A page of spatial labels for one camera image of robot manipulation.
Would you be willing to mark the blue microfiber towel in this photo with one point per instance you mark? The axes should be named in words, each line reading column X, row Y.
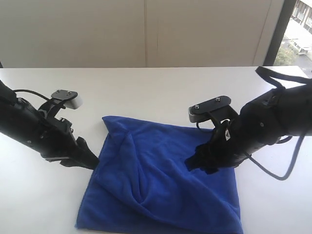
column 142, row 186

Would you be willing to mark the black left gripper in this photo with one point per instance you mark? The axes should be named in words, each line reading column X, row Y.
column 23, row 123

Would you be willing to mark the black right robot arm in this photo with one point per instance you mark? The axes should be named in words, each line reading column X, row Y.
column 295, row 106

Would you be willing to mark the dark window frame post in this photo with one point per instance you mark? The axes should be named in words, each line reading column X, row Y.
column 283, row 20

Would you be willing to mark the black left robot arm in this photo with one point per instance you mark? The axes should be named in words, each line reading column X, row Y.
column 49, row 109

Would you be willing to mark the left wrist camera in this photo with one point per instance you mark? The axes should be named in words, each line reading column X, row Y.
column 67, row 98

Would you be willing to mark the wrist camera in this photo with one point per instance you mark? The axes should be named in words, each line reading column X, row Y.
column 217, row 110
column 67, row 98

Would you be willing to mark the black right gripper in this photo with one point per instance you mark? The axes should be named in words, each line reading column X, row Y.
column 257, row 125

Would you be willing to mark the white van outside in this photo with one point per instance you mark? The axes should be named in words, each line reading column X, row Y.
column 303, row 50

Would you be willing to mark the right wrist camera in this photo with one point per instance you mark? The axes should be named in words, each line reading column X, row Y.
column 217, row 110

